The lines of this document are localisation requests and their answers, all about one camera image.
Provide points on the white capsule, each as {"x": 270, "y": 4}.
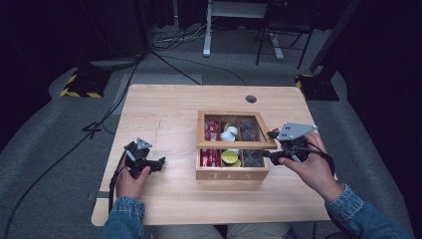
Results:
{"x": 233, "y": 129}
{"x": 227, "y": 136}

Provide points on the wooden tea box with glass lid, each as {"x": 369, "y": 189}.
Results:
{"x": 232, "y": 172}

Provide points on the black metal chair frame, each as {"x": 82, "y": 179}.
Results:
{"x": 285, "y": 33}

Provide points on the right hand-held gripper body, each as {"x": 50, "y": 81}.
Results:
{"x": 295, "y": 139}

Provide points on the black slanted stand pole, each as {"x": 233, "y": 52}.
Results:
{"x": 335, "y": 33}

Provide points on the black yellow striped stand base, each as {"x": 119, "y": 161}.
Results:
{"x": 316, "y": 88}
{"x": 84, "y": 84}

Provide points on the lime green lidded capsule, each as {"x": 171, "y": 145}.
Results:
{"x": 229, "y": 156}

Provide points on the pile of red packets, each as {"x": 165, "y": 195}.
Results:
{"x": 209, "y": 158}

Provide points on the yellow green capsule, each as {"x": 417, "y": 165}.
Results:
{"x": 237, "y": 163}

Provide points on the grey flat stand plate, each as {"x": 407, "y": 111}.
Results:
{"x": 114, "y": 63}

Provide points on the white desk frame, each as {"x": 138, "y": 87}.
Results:
{"x": 232, "y": 10}

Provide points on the person's right hand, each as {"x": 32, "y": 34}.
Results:
{"x": 315, "y": 172}

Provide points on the single red packet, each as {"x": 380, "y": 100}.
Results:
{"x": 275, "y": 129}

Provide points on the pile of dark tea bags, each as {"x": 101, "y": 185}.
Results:
{"x": 253, "y": 158}

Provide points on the black upright stand pole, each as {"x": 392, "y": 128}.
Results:
{"x": 142, "y": 26}

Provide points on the person's left hand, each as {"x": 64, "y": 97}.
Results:
{"x": 131, "y": 186}

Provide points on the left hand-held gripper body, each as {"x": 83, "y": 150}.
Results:
{"x": 139, "y": 154}

